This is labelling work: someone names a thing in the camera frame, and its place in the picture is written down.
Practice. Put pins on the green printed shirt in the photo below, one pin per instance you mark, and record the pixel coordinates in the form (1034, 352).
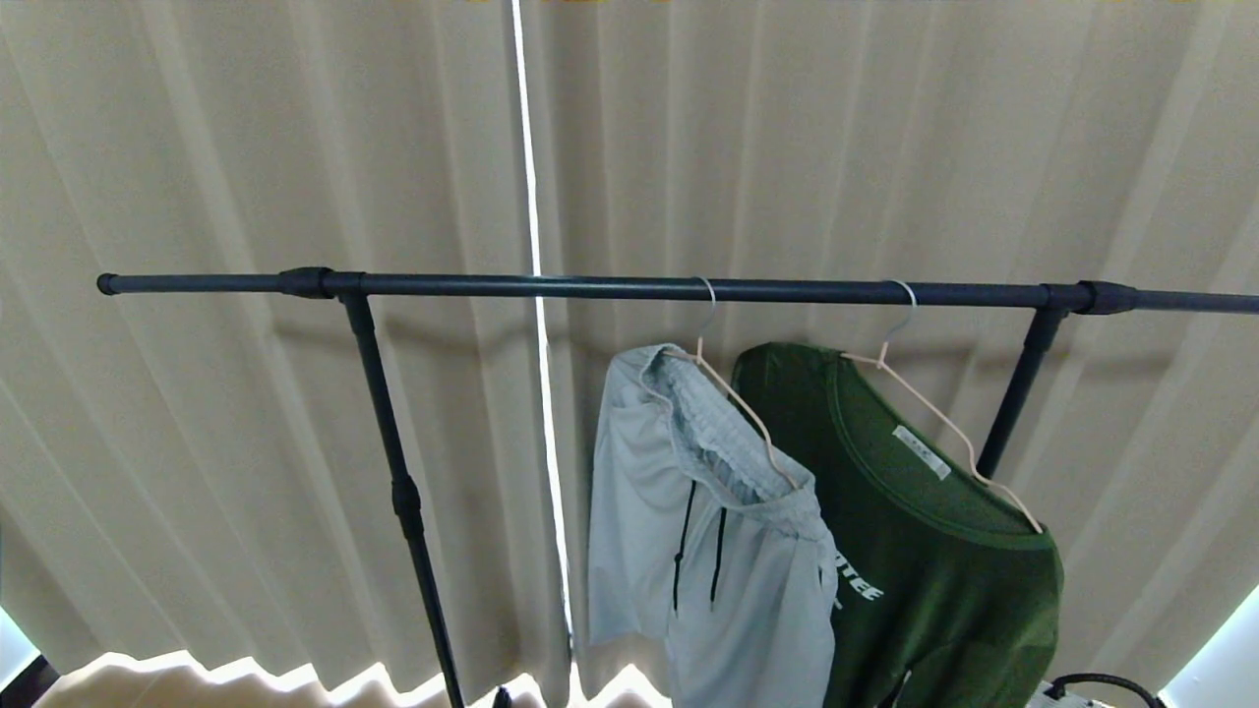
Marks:
(934, 590)

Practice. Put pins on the window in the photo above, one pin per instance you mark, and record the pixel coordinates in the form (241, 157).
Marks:
(1220, 659)

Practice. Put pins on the black clothes rack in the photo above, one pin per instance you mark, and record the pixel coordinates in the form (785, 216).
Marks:
(590, 287)

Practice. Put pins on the white laundry basket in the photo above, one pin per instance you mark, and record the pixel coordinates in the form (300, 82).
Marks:
(1067, 700)

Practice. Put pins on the pale grey shorts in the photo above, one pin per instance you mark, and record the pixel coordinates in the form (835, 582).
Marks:
(748, 629)

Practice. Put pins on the pink clothes hanger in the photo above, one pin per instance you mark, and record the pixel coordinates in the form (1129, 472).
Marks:
(915, 395)
(748, 418)

